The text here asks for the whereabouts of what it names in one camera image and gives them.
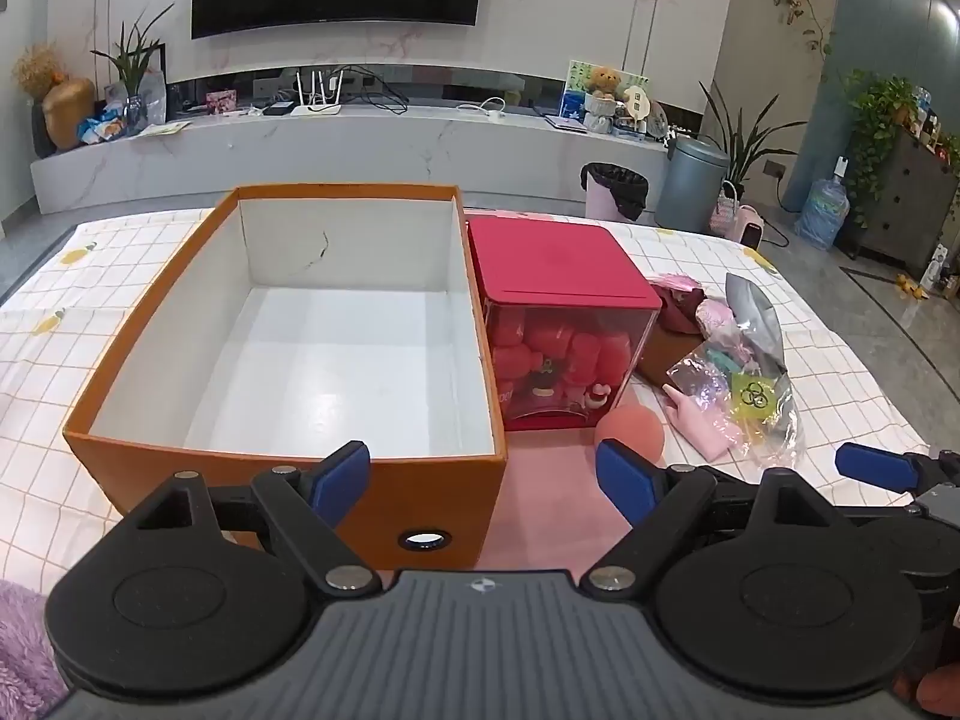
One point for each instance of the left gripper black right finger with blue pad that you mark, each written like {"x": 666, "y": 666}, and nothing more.
{"x": 761, "y": 587}

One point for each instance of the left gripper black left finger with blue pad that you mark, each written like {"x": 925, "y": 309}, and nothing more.
{"x": 202, "y": 587}

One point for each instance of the pink soft toy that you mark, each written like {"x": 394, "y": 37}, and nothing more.
{"x": 708, "y": 430}

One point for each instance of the dark red soft pouch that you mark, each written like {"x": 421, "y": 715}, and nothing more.
{"x": 680, "y": 296}

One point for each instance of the clear plastic bag of toys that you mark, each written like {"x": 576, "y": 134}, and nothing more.
{"x": 728, "y": 377}

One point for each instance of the pink round sponge ball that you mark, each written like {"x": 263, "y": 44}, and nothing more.
{"x": 636, "y": 427}

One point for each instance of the purple fluffy cloth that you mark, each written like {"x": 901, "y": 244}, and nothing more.
{"x": 31, "y": 684}

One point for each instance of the silver foil bag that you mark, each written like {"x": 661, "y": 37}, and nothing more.
{"x": 756, "y": 318}

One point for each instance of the orange open cardboard box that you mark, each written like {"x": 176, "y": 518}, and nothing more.
{"x": 297, "y": 318}

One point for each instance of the white grid tablecloth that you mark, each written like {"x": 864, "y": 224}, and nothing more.
{"x": 56, "y": 328}

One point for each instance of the red lidded clear toy box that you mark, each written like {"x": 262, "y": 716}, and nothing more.
{"x": 567, "y": 315}

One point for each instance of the pink small heater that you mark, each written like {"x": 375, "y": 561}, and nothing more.
{"x": 748, "y": 227}

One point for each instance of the blue water jug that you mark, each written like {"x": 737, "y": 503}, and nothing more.
{"x": 825, "y": 209}

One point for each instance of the pink bin with black bag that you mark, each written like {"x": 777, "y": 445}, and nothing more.
{"x": 613, "y": 193}

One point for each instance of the grey metal trash can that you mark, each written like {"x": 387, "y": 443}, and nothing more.
{"x": 692, "y": 183}

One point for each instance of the grey drawer cabinet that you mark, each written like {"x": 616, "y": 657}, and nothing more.
{"x": 903, "y": 225}

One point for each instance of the white marble tv console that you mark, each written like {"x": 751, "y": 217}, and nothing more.
{"x": 518, "y": 156}

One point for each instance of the potted green plant right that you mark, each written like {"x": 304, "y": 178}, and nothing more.
{"x": 744, "y": 144}

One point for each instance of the potted green plant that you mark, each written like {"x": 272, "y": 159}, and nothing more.
{"x": 744, "y": 144}
{"x": 130, "y": 57}

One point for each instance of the white wifi router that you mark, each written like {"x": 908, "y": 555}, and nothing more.
{"x": 321, "y": 96}

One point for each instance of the brown ceramic vase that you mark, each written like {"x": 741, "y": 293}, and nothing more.
{"x": 65, "y": 107}

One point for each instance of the teddy bear plush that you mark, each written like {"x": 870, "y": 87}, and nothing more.
{"x": 603, "y": 82}

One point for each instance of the potted green plant left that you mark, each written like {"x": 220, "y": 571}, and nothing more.
{"x": 130, "y": 57}

